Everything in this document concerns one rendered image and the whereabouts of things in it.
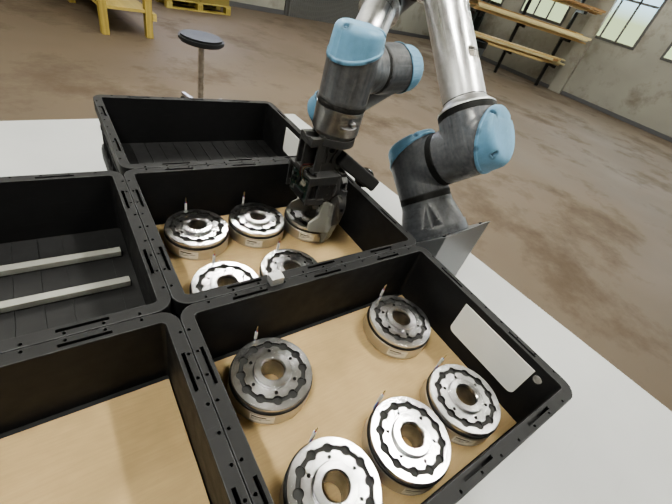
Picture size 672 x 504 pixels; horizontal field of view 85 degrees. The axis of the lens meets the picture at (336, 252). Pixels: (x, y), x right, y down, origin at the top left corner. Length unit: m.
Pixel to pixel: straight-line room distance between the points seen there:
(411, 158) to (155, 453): 0.68
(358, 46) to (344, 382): 0.45
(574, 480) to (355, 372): 0.44
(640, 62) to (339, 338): 10.26
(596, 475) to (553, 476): 0.09
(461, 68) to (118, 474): 0.82
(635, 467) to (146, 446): 0.82
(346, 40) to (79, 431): 0.55
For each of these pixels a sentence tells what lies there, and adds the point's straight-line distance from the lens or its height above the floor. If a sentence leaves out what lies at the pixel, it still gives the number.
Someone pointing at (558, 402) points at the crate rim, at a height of 0.93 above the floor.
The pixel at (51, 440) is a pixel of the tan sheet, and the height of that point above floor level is 0.83.
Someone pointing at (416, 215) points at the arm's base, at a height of 0.88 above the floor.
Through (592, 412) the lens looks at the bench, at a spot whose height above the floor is 0.70.
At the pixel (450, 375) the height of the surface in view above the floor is 0.86.
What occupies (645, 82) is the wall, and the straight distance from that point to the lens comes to 10.54.
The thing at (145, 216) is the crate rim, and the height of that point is 0.93.
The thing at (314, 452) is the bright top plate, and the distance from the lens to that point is 0.45.
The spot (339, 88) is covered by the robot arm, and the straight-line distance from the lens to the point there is 0.56.
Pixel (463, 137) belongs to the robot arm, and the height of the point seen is 1.06.
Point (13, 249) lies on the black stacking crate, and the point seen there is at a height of 0.83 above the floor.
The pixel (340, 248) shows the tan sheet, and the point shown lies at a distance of 0.72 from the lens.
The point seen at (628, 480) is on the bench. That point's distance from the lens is 0.92.
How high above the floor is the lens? 1.27
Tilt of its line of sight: 38 degrees down
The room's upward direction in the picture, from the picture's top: 18 degrees clockwise
